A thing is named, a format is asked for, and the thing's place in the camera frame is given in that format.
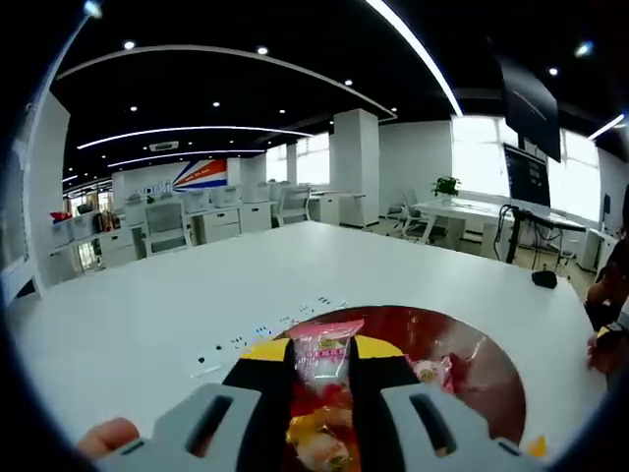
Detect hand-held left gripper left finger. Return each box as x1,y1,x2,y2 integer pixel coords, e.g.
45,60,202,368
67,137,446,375
95,338,296,472

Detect green potted plant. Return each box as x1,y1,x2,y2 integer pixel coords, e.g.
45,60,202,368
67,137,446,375
430,175,462,204

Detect curved ceiling light strip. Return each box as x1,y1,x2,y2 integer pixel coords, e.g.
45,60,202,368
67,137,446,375
366,0,466,118

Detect white storage boxes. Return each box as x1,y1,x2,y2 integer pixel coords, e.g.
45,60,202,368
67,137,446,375
48,210,99,247

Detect steel bowl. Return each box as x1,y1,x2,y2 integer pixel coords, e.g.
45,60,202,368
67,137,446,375
267,304,528,472

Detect white mesh office chair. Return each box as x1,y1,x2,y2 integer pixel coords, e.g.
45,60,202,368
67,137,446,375
144,201,193,257

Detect open laptop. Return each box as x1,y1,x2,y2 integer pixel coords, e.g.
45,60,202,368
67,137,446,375
503,142,551,207

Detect pink marshmallow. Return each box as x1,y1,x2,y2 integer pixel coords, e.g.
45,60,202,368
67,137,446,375
287,318,366,383

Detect white office desk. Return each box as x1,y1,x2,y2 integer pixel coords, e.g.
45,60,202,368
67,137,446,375
412,199,589,262

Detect pile of marshmallows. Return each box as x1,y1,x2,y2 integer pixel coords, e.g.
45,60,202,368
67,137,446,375
284,353,458,472

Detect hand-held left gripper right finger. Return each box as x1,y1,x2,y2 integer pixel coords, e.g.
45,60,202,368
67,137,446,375
347,335,542,472

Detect dark hanging monitor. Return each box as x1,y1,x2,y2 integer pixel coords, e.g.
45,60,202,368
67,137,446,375
498,56,561,163

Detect striped wall banner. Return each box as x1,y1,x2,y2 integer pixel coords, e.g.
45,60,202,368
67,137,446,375
172,157,230,193

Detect person's left hand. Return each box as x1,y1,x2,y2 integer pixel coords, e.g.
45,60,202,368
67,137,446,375
77,417,142,461

